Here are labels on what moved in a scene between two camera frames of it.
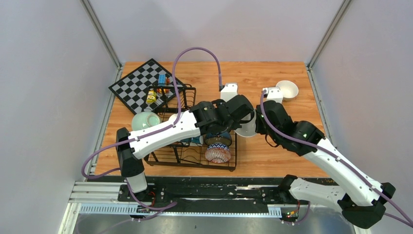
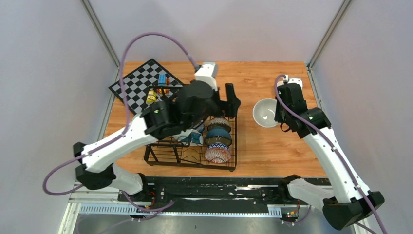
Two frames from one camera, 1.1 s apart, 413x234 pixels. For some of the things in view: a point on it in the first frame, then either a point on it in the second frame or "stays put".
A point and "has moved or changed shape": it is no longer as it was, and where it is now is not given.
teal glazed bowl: [197, 140] stays put
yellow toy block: [151, 97] stays put
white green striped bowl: [248, 129] has moved or changed shape
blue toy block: [162, 80] stays put
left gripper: [235, 125] -> [229, 107]
